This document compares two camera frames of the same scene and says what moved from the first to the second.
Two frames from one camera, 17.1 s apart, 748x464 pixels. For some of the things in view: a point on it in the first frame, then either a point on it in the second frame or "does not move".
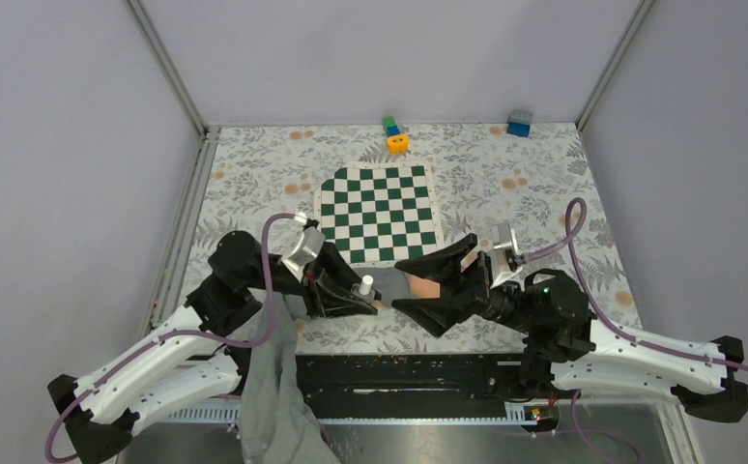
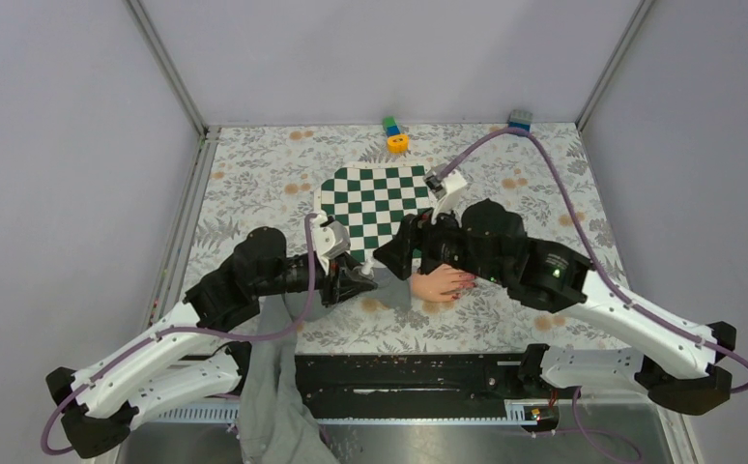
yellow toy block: x=398 y=143 does not move
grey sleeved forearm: x=274 y=425 does not move
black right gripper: x=468 y=289 → x=396 y=254
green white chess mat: x=379 y=214 does not move
